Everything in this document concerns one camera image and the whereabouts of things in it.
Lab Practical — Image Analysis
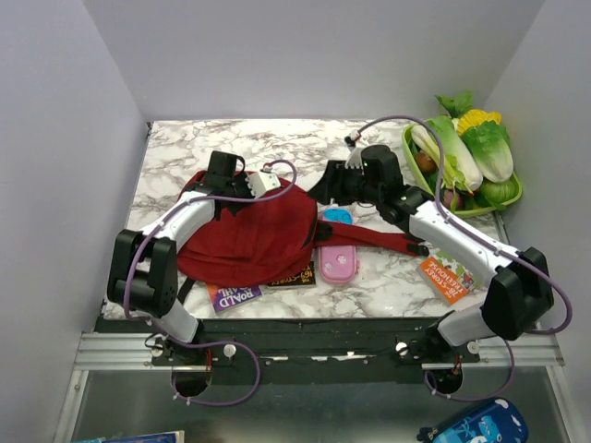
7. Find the dark blue pencil case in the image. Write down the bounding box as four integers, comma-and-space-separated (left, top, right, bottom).
416, 398, 530, 443

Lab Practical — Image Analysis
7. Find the yellow corn toy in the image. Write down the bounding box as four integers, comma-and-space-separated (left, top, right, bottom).
455, 109, 502, 135

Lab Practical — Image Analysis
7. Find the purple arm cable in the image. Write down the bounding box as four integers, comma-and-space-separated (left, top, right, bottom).
353, 114, 573, 402
123, 160, 298, 409

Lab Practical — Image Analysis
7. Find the green round pumpkin toy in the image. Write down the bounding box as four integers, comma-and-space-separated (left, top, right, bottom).
475, 179, 517, 210

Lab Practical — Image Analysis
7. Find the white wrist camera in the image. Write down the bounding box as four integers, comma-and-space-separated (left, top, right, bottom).
246, 171, 281, 198
344, 130, 364, 169

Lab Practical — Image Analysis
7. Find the purple onion toy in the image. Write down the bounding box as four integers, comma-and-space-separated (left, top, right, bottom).
441, 189, 464, 211

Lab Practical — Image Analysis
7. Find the green vegetable basket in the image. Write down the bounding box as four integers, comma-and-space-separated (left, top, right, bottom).
402, 126, 523, 219

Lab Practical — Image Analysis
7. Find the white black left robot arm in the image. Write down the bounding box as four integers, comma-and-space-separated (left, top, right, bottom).
106, 150, 252, 365

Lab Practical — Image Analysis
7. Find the red student backpack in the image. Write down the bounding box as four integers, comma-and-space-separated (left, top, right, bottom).
177, 186, 429, 301

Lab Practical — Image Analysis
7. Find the green leafy vegetable toy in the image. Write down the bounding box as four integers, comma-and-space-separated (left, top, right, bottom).
436, 90, 473, 118

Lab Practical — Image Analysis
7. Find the aluminium rail frame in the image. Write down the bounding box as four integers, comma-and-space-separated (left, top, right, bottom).
74, 333, 565, 371

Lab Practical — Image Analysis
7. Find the white green bok choy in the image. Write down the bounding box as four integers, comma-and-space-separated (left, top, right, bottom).
411, 115, 483, 194

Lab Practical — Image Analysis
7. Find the orange green Treehouse book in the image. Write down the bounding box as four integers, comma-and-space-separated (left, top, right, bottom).
416, 251, 479, 305

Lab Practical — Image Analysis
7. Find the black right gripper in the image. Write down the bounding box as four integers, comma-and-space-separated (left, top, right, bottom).
305, 160, 381, 207

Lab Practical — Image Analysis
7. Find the brown mushroom toy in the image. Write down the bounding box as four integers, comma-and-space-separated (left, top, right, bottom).
415, 151, 438, 175

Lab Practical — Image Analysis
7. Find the pink blue pencil case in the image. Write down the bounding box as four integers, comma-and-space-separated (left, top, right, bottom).
318, 208, 357, 284

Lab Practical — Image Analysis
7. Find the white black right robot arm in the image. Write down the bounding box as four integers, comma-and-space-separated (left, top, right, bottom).
308, 145, 554, 362

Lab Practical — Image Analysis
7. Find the black blue Treehouse book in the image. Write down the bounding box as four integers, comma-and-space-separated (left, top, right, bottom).
267, 261, 316, 288

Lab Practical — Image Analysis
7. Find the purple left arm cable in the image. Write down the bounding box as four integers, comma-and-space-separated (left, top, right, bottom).
123, 160, 298, 409

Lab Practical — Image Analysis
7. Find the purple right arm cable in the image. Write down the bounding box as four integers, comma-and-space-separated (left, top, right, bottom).
353, 114, 573, 402

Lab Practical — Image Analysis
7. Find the blue book at bottom edge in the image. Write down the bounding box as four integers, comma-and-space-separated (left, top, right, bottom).
94, 430, 185, 443

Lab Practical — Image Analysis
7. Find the orange purple Roald Dahl book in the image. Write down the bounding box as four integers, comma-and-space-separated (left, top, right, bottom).
206, 284, 262, 314

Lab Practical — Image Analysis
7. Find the green napa cabbage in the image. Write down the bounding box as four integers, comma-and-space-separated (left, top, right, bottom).
461, 121, 513, 183

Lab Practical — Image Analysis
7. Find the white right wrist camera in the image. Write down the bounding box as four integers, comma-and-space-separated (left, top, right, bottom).
344, 130, 364, 169

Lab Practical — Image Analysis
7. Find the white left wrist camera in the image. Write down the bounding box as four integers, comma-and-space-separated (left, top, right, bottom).
246, 171, 281, 198

